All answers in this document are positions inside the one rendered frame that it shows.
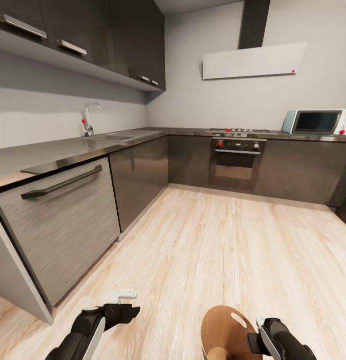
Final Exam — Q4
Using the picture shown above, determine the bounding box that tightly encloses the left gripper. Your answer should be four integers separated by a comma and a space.
103, 301, 141, 328

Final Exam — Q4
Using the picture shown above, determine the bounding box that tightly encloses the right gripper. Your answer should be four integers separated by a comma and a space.
248, 333, 271, 357

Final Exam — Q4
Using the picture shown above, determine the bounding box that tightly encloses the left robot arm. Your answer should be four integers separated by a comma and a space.
46, 288, 141, 360

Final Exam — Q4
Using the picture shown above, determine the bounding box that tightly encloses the trash can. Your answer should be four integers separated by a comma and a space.
200, 304, 263, 360

